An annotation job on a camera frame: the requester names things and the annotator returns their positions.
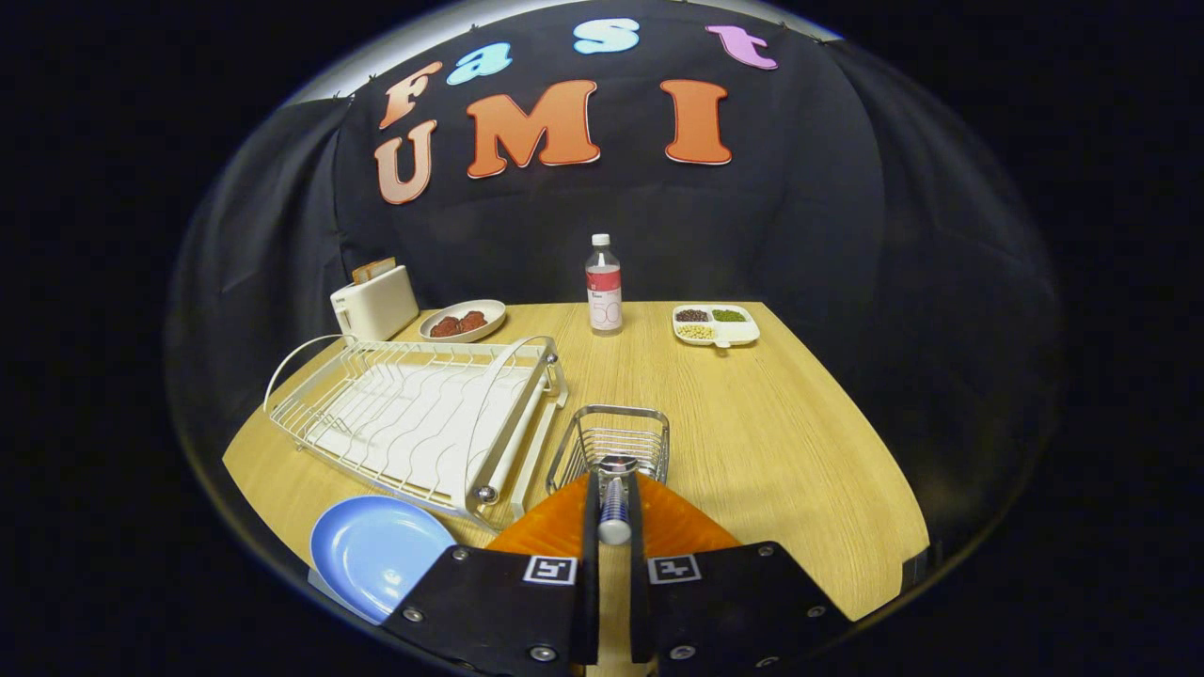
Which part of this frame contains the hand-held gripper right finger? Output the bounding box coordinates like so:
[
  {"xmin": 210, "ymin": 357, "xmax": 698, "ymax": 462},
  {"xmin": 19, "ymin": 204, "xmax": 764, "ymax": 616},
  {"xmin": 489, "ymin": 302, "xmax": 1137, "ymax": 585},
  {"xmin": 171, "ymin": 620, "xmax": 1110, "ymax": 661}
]
[{"xmin": 627, "ymin": 472, "xmax": 853, "ymax": 677}]

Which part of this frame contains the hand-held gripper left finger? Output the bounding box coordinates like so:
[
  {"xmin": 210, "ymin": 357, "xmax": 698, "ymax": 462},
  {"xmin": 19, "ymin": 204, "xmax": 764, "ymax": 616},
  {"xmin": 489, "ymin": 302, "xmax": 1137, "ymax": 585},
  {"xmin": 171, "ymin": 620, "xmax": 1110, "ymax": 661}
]
[{"xmin": 379, "ymin": 472, "xmax": 601, "ymax": 677}]

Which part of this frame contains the blue handled metal spoon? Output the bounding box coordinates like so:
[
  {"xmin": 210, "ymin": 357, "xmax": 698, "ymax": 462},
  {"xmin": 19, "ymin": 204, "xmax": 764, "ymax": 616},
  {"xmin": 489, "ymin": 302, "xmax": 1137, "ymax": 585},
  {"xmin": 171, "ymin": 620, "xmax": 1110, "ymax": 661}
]
[{"xmin": 597, "ymin": 456, "xmax": 633, "ymax": 546}]

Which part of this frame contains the white wire dish rack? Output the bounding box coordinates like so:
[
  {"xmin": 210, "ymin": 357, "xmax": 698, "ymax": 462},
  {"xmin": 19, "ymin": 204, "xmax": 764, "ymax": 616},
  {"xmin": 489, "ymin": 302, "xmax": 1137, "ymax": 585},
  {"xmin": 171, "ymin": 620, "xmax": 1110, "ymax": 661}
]
[{"xmin": 262, "ymin": 334, "xmax": 570, "ymax": 532}]

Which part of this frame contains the metal wire basket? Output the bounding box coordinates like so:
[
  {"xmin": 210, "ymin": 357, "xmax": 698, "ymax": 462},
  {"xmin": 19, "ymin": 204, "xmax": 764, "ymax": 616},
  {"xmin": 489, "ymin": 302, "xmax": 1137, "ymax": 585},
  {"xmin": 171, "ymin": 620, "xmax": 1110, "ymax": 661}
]
[{"xmin": 546, "ymin": 404, "xmax": 672, "ymax": 497}]

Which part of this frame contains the blue plate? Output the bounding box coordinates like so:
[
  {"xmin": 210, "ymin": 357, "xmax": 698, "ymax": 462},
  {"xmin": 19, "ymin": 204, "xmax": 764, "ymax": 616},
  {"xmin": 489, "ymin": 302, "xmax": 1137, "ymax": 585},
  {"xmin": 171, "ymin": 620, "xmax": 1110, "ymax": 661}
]
[{"xmin": 309, "ymin": 496, "xmax": 459, "ymax": 625}]

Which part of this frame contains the white divided dish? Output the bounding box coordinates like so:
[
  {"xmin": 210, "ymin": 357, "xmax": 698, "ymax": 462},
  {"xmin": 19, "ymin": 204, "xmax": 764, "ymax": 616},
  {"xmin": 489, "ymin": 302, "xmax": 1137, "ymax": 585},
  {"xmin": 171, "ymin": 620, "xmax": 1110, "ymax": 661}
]
[{"xmin": 672, "ymin": 303, "xmax": 761, "ymax": 349}]

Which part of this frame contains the beige oval plate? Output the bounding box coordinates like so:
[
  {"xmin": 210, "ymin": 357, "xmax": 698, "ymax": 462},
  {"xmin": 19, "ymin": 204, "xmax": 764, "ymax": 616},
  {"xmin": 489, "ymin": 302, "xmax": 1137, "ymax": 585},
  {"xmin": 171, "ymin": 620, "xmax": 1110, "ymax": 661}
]
[{"xmin": 419, "ymin": 299, "xmax": 508, "ymax": 343}]

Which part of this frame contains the clear bottle with red label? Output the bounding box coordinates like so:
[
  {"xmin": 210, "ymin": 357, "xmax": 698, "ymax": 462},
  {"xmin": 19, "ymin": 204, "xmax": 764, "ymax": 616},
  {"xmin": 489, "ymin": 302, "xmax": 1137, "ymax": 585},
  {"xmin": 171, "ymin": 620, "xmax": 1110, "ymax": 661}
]
[{"xmin": 585, "ymin": 233, "xmax": 624, "ymax": 337}]

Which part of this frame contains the white toaster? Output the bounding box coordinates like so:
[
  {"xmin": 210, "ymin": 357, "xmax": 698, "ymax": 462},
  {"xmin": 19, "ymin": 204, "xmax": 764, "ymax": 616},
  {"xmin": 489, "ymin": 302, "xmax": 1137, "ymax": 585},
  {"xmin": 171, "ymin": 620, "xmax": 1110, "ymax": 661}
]
[{"xmin": 330, "ymin": 264, "xmax": 420, "ymax": 342}]

